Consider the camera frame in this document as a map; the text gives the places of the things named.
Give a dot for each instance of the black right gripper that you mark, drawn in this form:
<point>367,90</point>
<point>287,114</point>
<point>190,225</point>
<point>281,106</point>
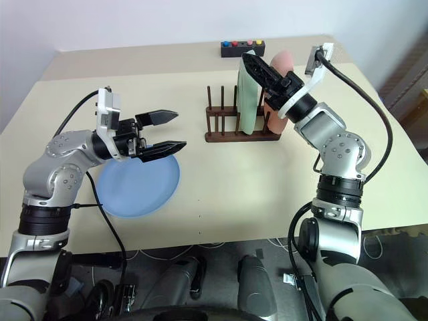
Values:
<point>286,92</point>

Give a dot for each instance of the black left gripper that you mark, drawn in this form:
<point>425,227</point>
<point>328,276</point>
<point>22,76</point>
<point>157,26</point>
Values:
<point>128,138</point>

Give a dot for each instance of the green plate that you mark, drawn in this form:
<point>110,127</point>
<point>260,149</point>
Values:
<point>247,107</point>

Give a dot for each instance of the pink red plate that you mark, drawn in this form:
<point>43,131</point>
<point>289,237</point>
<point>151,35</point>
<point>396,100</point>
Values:
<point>275,122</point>

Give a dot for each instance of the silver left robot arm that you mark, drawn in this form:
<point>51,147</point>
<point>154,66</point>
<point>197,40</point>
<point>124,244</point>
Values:
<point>57,167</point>

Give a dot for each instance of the wooden dish rack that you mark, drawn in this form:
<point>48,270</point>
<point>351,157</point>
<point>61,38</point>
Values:
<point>227,136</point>

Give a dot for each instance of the black button box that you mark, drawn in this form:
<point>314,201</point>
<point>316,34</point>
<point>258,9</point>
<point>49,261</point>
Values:
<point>234,51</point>

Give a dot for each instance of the blue plate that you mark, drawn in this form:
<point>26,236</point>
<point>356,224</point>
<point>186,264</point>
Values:
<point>143,190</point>

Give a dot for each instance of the cream table cover sheet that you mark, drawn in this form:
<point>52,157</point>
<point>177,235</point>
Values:
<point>214,187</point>

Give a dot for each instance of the grey rounded robot leg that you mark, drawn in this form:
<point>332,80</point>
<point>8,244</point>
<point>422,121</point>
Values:
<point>255,287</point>
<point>174,281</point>

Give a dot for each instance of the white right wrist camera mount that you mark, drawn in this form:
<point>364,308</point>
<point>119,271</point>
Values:
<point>314,78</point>

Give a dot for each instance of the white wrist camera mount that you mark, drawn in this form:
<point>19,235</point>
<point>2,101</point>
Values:
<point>314,78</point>
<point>107,107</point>

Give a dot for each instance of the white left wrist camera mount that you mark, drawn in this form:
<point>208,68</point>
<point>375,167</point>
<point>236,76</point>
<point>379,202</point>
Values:
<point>107,107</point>

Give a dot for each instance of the black table frame bar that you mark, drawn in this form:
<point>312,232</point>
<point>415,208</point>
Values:
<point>100,260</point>

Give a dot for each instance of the black metal frame bracket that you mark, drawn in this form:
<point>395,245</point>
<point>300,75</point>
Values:
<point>301,284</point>

